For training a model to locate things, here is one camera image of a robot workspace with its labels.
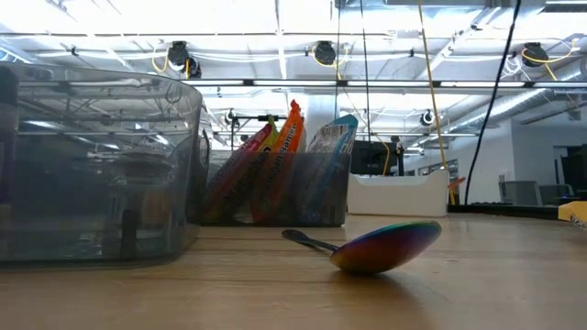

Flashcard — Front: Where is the small grey translucent bin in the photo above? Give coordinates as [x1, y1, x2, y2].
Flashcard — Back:
[199, 150, 352, 228]

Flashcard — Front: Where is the green-edged colourful ramen packet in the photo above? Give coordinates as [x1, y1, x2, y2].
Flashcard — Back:
[204, 117, 280, 225]

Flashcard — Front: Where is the black background monitor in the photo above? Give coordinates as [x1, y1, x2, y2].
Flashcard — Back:
[350, 139, 400, 176]

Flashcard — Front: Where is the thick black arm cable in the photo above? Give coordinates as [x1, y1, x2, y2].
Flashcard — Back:
[464, 0, 523, 206]

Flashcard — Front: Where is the long ceiling light rail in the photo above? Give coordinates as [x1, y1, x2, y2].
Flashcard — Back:
[183, 77, 587, 91]

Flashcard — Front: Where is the rainbow iridescent spoon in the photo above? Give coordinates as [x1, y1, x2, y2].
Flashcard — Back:
[282, 221, 443, 276]

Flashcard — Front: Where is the yellow hanging cable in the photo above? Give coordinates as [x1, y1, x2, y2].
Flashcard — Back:
[415, 0, 458, 206]

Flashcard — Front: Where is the black monitor bank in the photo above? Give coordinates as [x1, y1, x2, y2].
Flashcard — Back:
[561, 153, 587, 193]

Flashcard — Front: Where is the orange white ramen packet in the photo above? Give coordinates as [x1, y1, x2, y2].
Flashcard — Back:
[251, 99, 307, 225]

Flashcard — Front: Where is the large grey translucent bin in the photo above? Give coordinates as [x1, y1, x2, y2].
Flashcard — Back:
[0, 61, 205, 265]

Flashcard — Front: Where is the blue white chip bag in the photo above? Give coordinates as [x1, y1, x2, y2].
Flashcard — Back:
[297, 114, 360, 226]

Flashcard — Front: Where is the white plastic bin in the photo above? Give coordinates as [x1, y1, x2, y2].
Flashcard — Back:
[347, 169, 450, 218]

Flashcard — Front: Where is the yellow orange chicken ramen packet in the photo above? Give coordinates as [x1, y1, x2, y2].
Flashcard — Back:
[557, 200, 587, 230]

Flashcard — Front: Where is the grey office chair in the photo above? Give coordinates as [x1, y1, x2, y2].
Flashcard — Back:
[539, 182, 575, 205]
[498, 180, 542, 206]

